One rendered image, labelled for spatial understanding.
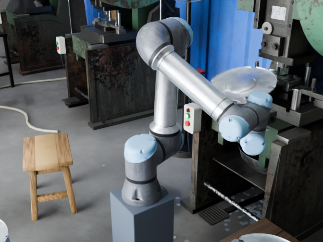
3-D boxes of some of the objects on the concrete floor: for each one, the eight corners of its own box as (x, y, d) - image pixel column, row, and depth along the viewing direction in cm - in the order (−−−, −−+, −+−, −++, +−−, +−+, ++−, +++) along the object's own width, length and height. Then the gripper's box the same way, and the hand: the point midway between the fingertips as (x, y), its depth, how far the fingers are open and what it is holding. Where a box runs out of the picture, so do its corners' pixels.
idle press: (91, 144, 281) (68, -140, 209) (48, 102, 357) (20, -118, 285) (245, 102, 357) (267, -117, 285) (183, 75, 432) (188, -104, 361)
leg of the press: (192, 215, 208) (200, 49, 170) (180, 204, 216) (184, 44, 179) (301, 165, 255) (326, 27, 218) (287, 158, 264) (308, 24, 227)
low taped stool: (78, 214, 208) (72, 160, 195) (31, 222, 202) (22, 167, 188) (72, 180, 238) (67, 131, 224) (31, 187, 232) (23, 137, 218)
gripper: (233, 111, 132) (228, 87, 151) (231, 135, 136) (226, 109, 155) (259, 112, 131) (250, 88, 150) (255, 136, 136) (247, 109, 155)
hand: (245, 100), depth 151 cm, fingers closed
